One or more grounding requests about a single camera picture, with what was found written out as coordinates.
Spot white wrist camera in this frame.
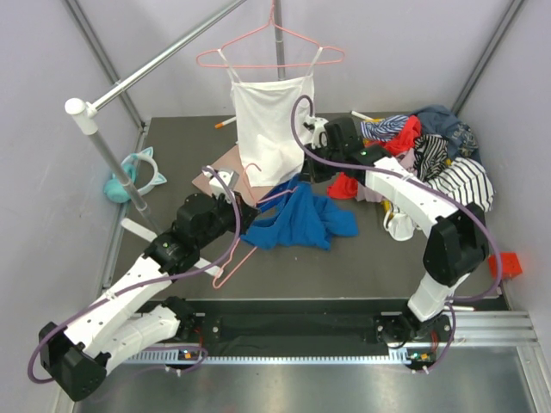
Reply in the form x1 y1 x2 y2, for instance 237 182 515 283
204 168 239 202
303 115 328 149

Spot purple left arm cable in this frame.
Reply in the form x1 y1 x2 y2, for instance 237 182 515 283
28 165 241 384

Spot grey blue denim garment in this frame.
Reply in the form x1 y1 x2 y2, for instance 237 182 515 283
411 104 481 163

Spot white camisole top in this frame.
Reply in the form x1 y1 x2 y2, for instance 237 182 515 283
227 48 323 188

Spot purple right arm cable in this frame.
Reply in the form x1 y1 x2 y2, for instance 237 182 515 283
290 95 504 305

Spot black white striped shirt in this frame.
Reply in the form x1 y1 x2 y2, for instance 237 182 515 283
413 134 495 213

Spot pink hanger with white top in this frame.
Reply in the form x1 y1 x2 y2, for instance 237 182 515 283
195 1 345 71

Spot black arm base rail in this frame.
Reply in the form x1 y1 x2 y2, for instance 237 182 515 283
168 299 451 358

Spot teal cat ear headphones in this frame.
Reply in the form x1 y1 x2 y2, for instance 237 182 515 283
103 146 167 204

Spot blue white striped cloth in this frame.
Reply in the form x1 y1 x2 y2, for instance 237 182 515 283
360 114 409 142

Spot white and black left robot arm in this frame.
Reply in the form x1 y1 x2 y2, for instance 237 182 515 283
38 192 259 402

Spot pink wire hanger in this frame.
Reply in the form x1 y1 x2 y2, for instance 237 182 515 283
212 182 297 290

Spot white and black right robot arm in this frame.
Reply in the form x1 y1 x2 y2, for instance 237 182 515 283
291 115 489 341

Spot red garment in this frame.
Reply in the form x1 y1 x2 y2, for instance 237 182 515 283
326 115 422 200

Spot white cloth near arm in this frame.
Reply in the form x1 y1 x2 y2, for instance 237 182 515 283
382 200 422 242

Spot orange red box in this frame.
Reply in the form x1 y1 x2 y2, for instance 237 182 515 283
488 251 523 280

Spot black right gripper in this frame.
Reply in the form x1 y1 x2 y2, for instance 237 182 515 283
299 141 344 186

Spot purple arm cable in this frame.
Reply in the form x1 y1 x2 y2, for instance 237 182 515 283
28 165 241 384
290 95 504 305

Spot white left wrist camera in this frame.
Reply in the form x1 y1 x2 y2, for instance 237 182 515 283
204 168 239 202

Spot brown cardboard sheet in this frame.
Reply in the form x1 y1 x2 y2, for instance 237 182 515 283
192 145 256 205

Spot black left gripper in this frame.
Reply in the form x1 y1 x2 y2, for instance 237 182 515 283
195 189 260 250

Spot white marker near clothes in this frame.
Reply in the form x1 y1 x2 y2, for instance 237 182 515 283
350 110 376 122

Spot pale pink garment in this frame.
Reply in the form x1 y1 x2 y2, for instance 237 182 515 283
356 149 417 203

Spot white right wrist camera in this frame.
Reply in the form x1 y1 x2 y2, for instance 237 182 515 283
303 115 328 149

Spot white orange tipped marker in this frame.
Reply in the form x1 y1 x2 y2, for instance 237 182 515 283
214 116 237 129

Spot white clothes rack frame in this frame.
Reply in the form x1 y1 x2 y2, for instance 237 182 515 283
63 0 335 279

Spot blue tank top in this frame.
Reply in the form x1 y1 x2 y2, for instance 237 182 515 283
241 176 359 250

